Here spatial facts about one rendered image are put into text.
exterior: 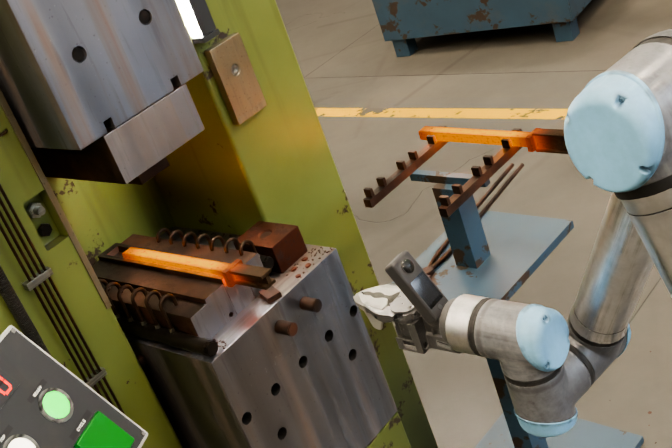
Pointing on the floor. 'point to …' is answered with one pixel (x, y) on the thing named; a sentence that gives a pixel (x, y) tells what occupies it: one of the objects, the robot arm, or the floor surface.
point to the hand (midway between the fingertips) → (359, 294)
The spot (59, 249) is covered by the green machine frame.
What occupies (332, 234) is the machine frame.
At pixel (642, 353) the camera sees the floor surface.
